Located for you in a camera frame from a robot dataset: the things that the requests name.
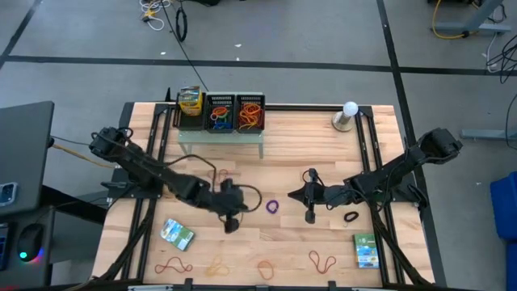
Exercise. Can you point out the orange rubber band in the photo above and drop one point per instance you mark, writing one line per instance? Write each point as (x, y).
(250, 109)
(259, 270)

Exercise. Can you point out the blue plastic bin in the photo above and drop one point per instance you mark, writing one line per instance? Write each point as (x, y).
(505, 206)

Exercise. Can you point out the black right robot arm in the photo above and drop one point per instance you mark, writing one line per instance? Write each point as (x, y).
(387, 169)

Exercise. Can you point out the grey desk leg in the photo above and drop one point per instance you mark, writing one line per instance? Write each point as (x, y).
(476, 27)

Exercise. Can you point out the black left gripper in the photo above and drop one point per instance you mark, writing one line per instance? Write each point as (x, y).
(218, 200)

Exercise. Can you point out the purple spiral wrist coil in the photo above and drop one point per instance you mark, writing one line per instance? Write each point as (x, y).
(267, 207)

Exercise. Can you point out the black computer mouse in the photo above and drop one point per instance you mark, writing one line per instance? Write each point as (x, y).
(30, 242)

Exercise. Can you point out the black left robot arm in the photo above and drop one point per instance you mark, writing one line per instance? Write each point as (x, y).
(153, 174)

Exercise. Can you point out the black plastic mesh basket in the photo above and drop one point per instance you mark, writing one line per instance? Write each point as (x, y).
(221, 99)
(190, 123)
(250, 99)

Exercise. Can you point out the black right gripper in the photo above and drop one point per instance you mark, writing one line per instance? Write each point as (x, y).
(327, 196)

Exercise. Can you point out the grey floor bar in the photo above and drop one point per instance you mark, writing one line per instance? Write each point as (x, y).
(488, 134)

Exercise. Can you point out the black spiral wrist coil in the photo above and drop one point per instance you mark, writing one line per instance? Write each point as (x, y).
(345, 217)

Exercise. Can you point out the white bulb on metal stand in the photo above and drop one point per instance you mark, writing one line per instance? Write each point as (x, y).
(350, 108)

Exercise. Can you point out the blue spiral wrist coil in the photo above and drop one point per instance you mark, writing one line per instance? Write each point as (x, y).
(220, 126)

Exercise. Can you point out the smartphone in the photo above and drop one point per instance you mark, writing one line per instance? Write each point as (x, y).
(8, 194)

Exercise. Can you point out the pale green metal shelf riser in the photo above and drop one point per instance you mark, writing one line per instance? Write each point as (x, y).
(220, 138)

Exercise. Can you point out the green spiral wrist coil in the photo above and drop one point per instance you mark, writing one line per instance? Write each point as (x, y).
(221, 118)

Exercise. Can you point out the red-orange spiral wrist coil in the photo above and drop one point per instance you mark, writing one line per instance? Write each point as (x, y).
(213, 115)

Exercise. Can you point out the Crayola crayon box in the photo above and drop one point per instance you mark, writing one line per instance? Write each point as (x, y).
(366, 250)
(177, 234)
(190, 93)
(190, 108)

